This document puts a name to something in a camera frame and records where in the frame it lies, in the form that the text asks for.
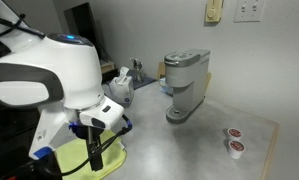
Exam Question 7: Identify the metal utensils in jar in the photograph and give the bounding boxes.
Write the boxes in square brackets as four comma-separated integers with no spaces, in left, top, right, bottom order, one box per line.
[129,57,144,71]

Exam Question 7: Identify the light blue package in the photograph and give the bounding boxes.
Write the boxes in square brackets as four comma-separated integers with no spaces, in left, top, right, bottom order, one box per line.
[158,77,174,97]

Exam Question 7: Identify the grey pod coffee maker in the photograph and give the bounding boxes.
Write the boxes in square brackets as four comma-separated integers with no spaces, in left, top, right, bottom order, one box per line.
[164,49,212,125]

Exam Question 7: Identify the small wooden crate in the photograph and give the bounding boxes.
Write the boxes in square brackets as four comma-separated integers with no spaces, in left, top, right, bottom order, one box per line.
[99,60,117,74]

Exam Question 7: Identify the white coffee pod red lid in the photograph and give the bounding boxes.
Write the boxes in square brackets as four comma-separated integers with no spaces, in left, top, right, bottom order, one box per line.
[227,127,244,141]
[227,139,246,160]

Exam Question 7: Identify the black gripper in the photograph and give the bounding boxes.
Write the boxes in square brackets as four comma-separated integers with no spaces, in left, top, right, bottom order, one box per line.
[74,122,104,172]

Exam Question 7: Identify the beige wall thermostat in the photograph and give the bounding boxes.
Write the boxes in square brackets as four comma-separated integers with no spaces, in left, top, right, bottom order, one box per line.
[204,0,225,24]

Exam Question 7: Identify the clear glass jar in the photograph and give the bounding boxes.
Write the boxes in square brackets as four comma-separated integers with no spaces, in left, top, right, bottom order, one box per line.
[132,67,145,84]

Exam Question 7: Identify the black flat monitor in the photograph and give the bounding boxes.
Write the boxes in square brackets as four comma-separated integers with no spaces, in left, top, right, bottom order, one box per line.
[63,2,102,54]

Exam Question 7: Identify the yellow microfiber towel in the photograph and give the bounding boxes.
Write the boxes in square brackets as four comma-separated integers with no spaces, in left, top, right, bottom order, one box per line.
[55,129,128,180]

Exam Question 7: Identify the grey tissue box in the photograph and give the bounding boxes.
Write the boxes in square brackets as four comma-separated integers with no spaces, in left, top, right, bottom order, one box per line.
[103,66,135,108]

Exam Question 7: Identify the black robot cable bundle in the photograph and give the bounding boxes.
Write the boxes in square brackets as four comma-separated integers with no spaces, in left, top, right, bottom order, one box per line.
[0,13,134,178]

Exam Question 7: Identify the white light switch plate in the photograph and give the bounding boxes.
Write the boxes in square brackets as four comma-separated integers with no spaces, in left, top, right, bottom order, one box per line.
[234,0,267,24]

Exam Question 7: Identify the dark blue cloth mat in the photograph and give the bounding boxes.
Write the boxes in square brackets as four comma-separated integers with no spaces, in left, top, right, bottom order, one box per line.
[132,75,157,90]

